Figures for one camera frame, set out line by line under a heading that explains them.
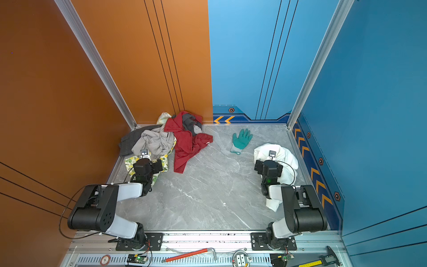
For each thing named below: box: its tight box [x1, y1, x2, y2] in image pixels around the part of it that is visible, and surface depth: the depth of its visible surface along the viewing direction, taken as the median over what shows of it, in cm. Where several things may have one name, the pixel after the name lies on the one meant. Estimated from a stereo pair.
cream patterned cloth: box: [156, 111, 172, 130], surface depth 118 cm
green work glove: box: [230, 128, 253, 155], surface depth 112 cm
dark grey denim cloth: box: [118, 124, 163, 156], surface depth 107 cm
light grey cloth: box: [131, 123, 175, 160], surface depth 102 cm
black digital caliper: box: [297, 245, 343, 267], surface depth 70 cm
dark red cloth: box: [164, 111, 214, 174], surface depth 104 cm
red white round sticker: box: [100, 254, 112, 267], surface depth 71 cm
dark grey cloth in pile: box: [182, 112, 202, 137], surface depth 111 cm
